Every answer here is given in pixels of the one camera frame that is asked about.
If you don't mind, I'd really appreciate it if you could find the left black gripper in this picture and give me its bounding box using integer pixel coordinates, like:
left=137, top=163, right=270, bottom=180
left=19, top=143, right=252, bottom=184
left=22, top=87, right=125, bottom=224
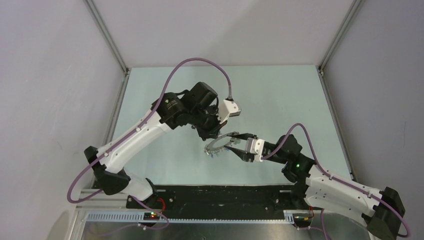
left=188, top=104, right=227, bottom=141

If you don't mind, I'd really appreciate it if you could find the large toothed metal keyring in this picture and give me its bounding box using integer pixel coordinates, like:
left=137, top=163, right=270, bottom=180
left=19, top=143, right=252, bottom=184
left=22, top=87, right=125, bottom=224
left=204, top=131, right=240, bottom=158

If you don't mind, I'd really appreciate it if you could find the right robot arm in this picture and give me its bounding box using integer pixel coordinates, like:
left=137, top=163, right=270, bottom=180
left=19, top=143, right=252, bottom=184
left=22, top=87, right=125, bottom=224
left=226, top=133, right=406, bottom=240

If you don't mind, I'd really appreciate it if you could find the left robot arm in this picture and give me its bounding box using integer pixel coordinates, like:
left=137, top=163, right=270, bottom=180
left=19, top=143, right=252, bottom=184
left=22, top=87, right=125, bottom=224
left=84, top=82, right=240, bottom=208

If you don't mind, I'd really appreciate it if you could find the right circuit board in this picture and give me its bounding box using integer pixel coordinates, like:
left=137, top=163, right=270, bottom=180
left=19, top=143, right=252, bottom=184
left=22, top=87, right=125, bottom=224
left=293, top=215, right=314, bottom=222

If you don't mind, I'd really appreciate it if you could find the left circuit board with LEDs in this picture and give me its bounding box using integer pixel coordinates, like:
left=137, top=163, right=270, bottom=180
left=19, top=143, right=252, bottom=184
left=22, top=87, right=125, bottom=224
left=143, top=212, right=161, bottom=221

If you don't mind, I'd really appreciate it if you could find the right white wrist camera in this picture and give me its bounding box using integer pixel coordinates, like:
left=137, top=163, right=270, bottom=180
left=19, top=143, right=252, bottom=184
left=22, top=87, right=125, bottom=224
left=245, top=138, right=266, bottom=163

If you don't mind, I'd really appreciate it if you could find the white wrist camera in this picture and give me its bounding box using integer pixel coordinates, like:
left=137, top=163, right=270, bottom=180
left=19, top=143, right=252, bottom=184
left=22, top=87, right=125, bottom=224
left=245, top=138, right=266, bottom=163
left=217, top=99, right=242, bottom=124

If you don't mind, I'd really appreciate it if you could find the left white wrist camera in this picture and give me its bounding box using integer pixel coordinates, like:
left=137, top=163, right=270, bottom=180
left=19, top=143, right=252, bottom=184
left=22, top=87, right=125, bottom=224
left=217, top=99, right=242, bottom=124

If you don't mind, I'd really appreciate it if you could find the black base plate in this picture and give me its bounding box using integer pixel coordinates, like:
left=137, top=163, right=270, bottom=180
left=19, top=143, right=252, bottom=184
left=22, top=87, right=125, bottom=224
left=125, top=184, right=319, bottom=221

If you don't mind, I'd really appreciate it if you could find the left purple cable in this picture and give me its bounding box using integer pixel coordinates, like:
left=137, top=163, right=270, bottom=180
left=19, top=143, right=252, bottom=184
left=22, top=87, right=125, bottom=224
left=66, top=57, right=233, bottom=204

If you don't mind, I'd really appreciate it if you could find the purple cable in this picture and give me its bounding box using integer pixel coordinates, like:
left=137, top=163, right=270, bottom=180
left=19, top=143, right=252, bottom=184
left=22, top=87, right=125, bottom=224
left=261, top=123, right=412, bottom=238
left=66, top=57, right=233, bottom=204

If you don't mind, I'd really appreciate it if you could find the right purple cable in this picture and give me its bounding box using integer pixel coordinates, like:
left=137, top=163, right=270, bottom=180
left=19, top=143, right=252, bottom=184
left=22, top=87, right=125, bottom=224
left=261, top=123, right=412, bottom=238

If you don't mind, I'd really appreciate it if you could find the grey cable duct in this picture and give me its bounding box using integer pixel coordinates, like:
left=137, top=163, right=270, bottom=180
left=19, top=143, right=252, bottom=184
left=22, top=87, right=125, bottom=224
left=85, top=211, right=294, bottom=224

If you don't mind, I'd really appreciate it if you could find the left aluminium frame post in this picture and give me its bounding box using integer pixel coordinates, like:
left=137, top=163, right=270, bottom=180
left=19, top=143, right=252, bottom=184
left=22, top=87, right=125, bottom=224
left=83, top=0, right=129, bottom=76

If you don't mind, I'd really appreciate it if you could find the aluminium frame post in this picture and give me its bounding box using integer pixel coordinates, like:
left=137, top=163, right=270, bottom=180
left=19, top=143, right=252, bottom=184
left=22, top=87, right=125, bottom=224
left=317, top=0, right=365, bottom=76
left=83, top=0, right=129, bottom=76

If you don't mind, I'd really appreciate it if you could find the right aluminium frame post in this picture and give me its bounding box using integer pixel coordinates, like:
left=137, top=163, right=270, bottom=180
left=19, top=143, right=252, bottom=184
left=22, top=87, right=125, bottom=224
left=317, top=0, right=365, bottom=76

